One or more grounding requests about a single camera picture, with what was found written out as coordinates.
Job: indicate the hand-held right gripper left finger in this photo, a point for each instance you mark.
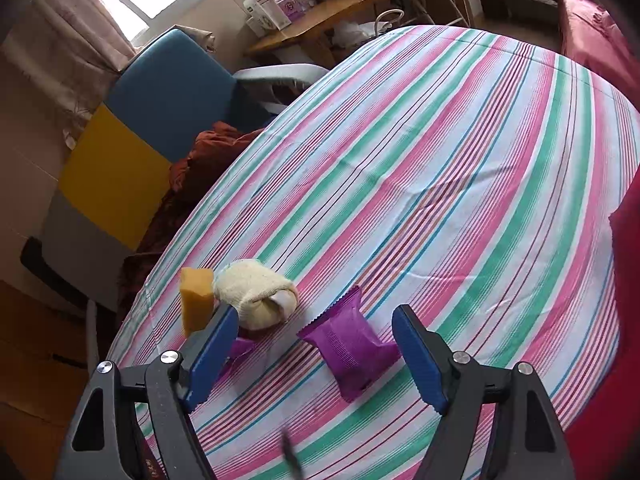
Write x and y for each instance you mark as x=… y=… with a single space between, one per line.
x=212 y=355

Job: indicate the red bed cover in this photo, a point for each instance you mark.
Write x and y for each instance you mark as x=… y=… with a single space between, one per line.
x=595 y=30

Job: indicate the red cloth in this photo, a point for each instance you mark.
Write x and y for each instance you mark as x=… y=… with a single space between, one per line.
x=620 y=335

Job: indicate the yellow sponge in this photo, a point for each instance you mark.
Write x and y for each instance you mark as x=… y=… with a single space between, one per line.
x=196 y=305

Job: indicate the white plastic bag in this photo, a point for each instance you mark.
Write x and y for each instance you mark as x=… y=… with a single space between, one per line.
x=352 y=34

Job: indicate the wooden wardrobe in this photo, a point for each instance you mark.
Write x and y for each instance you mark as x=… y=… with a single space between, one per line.
x=30 y=385

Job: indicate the small purple packet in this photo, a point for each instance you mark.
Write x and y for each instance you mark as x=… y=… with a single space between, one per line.
x=241 y=351

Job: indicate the grey yellow blue chair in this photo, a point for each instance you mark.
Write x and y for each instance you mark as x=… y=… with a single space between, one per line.
x=150 y=100

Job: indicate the cream rolled sock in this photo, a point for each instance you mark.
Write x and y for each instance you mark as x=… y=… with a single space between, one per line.
x=252 y=292

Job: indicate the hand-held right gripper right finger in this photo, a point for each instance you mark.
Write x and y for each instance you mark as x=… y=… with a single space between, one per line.
x=420 y=355

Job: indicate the purple box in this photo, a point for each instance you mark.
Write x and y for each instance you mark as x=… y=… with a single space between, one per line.
x=295 y=5

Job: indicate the white box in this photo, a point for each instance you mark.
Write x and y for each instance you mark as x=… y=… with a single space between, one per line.
x=265 y=10

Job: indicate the dark red blanket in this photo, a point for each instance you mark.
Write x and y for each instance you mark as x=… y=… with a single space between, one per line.
x=200 y=160

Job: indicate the wooden desk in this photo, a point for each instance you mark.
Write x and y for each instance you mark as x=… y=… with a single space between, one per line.
x=325 y=15

